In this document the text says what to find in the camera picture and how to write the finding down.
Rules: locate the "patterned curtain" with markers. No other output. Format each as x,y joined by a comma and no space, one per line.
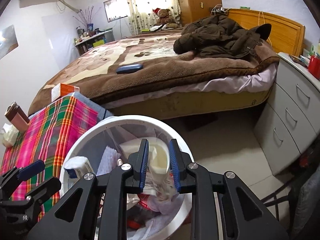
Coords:
142,13

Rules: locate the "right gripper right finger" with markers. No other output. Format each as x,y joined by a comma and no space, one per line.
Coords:
243,214

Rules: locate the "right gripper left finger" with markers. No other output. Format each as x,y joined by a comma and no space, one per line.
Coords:
95,206

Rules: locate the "brown lidded mug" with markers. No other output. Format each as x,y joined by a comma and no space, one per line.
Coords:
17,117

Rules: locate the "window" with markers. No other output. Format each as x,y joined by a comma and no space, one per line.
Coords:
116,9

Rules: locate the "cluttered side desk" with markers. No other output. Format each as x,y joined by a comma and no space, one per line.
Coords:
85,44

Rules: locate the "white foam net sleeve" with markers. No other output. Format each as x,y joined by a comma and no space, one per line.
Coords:
108,161

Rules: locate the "vase with dry branches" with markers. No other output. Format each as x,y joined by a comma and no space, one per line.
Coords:
85,17

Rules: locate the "grey drawer nightstand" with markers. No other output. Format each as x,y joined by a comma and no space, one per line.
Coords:
289,123

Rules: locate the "teddy bear with hat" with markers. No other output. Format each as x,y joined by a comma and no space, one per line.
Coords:
164,19

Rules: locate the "wall poster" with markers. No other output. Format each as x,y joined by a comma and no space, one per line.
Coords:
8,40

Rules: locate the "white trash bin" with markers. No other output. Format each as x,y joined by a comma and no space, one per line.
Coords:
111,132

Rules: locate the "dark brown jacket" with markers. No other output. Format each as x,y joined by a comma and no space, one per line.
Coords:
220,36

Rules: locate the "orange white small box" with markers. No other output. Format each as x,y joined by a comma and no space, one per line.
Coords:
61,90

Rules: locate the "bed with brown blanket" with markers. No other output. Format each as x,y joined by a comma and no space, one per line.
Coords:
163,72

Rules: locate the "plaid tablecloth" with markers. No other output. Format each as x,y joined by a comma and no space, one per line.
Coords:
51,134

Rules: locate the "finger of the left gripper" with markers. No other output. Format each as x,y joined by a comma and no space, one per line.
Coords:
23,214
11,180

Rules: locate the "red canister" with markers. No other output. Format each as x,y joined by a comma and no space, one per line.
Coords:
314,66

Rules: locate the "red strawberry milk carton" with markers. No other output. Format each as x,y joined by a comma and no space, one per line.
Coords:
159,181

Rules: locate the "red Cilostazol tablet box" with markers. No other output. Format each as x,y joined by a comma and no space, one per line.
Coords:
138,215

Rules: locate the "wooden headboard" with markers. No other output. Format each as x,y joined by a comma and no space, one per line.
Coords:
286,35

